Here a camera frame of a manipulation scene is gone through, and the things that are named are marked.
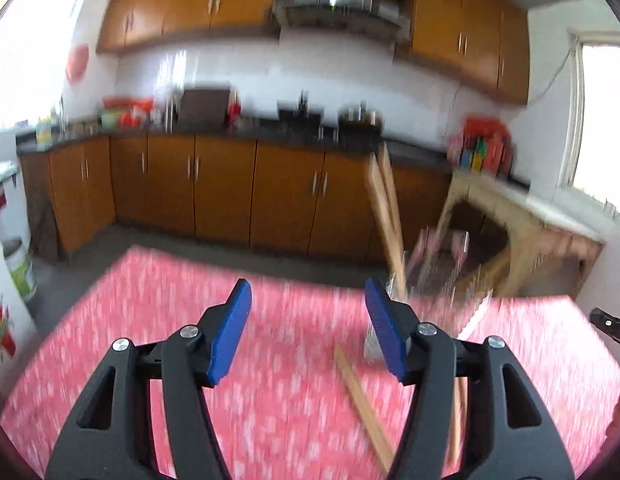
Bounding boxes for grey wall cable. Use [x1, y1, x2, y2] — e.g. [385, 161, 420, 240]
[527, 47, 576, 106]

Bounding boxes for black wok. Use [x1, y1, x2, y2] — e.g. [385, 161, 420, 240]
[277, 91, 325, 131]

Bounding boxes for red plastic bag bundle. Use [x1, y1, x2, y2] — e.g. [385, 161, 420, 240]
[462, 117, 508, 138]

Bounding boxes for tiled side counter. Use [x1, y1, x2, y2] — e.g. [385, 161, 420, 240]
[0, 160, 38, 376]

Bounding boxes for wooden base cabinets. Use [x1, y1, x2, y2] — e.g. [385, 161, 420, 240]
[20, 132, 453, 263]

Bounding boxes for crumpled red plastic bag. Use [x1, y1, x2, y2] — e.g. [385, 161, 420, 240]
[120, 100, 155, 127]

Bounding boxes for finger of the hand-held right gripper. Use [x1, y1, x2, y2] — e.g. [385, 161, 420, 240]
[589, 306, 620, 354]

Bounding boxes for cream wooden side table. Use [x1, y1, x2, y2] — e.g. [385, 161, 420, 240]
[432, 167, 605, 298]

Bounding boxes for metal wire chopstick holder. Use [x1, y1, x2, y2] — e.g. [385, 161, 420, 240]
[365, 225, 493, 361]

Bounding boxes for white plastic bucket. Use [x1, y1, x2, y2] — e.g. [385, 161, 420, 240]
[2, 239, 38, 303]

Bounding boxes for glass window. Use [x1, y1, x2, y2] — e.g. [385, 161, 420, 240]
[557, 30, 620, 221]
[0, 0, 88, 136]

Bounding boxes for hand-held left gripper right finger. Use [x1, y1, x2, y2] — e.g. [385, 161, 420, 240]
[364, 276, 577, 480]

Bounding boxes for yellow detergent bottle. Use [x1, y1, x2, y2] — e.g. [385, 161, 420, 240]
[36, 115, 54, 151]

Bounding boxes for large red plastic bottle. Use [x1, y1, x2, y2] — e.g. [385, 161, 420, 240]
[492, 132, 516, 176]

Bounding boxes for black kitchen countertop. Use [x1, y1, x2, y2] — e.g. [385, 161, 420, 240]
[16, 119, 455, 168]

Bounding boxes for red floral tablecloth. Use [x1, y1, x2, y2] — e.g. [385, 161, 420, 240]
[0, 245, 620, 480]

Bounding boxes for dark wooden cutting board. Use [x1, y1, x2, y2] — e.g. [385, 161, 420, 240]
[177, 88, 231, 133]

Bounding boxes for wok with metal lid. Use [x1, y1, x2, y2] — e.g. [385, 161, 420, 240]
[339, 102, 383, 138]

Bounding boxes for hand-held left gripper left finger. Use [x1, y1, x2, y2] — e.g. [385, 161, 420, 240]
[44, 279, 253, 480]

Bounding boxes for wooden wall cabinets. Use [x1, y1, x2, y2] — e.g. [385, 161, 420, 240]
[96, 0, 531, 106]

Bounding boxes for hanging red plastic bag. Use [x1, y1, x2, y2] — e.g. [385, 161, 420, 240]
[64, 45, 90, 83]

